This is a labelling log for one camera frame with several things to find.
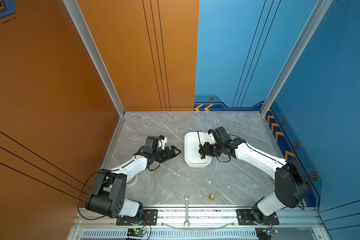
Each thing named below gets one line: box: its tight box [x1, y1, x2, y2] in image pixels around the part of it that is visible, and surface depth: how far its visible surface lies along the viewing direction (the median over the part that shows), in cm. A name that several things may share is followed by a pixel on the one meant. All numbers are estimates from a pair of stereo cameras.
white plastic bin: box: [184, 131, 212, 168], surface depth 96 cm
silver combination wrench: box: [183, 194, 191, 228], surface depth 78 cm
